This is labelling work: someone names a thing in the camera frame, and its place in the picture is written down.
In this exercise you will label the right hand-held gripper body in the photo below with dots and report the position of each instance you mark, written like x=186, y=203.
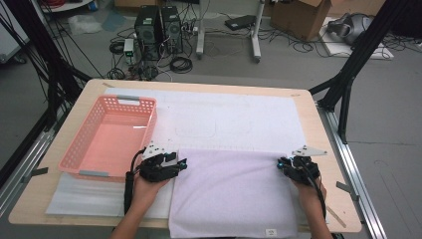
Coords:
x=305, y=171

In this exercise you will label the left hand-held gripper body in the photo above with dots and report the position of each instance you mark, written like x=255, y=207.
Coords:
x=156, y=169

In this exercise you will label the pink plastic basket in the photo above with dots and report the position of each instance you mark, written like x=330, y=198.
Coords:
x=112, y=142

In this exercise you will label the lilac printed towel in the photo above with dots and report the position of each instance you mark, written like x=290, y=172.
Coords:
x=232, y=192

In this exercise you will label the person's right hand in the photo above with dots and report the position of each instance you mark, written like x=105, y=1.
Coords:
x=310, y=197

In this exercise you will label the white grid mat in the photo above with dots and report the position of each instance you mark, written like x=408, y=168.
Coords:
x=232, y=116

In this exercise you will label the grey foam sheet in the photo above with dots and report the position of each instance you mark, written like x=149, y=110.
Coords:
x=83, y=199

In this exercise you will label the small white box green light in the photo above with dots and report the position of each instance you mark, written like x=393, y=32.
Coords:
x=128, y=46

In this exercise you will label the white flat board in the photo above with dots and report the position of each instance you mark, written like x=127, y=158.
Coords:
x=335, y=49

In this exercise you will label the black computer tower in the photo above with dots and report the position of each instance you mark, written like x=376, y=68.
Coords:
x=172, y=30
x=147, y=30

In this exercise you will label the open cardboard box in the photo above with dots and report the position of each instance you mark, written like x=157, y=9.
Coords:
x=298, y=20

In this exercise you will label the grey rounded device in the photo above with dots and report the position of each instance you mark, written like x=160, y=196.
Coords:
x=351, y=28

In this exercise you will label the black flat box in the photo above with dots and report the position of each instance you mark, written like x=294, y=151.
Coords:
x=240, y=22

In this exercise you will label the teal sheet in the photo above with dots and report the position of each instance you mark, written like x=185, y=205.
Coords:
x=114, y=20

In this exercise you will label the clear plastic bag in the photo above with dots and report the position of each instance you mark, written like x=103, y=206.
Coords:
x=83, y=24

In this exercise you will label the white round table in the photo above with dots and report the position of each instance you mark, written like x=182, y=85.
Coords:
x=74, y=5

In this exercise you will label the white cabinet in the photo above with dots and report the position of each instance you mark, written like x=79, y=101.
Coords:
x=10, y=36

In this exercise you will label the grey rail bracket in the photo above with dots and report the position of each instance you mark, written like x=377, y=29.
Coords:
x=346, y=190

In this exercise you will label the aluminium rail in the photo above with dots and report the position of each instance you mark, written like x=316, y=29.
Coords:
x=36, y=146
x=371, y=219

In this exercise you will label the black rail bracket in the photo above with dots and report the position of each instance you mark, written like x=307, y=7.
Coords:
x=38, y=172

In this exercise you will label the black metal frame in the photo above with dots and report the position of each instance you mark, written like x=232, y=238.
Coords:
x=358, y=53
x=58, y=66

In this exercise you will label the white stand frame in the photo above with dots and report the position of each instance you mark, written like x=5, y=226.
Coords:
x=255, y=36

